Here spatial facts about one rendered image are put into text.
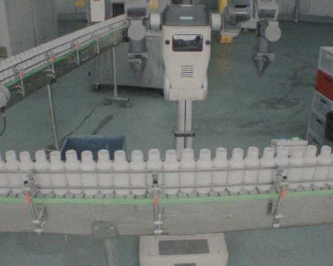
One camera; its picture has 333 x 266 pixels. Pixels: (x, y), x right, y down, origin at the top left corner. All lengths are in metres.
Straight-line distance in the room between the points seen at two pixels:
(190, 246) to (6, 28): 5.68
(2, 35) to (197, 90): 5.67
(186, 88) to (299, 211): 0.79
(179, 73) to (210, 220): 0.73
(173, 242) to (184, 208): 0.88
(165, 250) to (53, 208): 0.95
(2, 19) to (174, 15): 5.51
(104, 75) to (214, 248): 3.63
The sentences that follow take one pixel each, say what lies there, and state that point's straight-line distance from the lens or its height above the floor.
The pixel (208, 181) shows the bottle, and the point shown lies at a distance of 1.29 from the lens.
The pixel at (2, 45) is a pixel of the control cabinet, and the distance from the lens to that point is 7.14.
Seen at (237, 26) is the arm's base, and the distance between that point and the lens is 1.77.
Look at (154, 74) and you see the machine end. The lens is 4.96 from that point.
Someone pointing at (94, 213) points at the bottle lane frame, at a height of 0.93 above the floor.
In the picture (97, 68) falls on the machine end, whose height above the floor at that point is 0.35.
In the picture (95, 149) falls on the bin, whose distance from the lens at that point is 1.90.
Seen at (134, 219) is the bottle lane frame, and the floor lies 0.91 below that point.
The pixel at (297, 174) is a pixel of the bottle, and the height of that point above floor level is 1.07.
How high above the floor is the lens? 1.78
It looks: 27 degrees down
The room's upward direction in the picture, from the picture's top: straight up
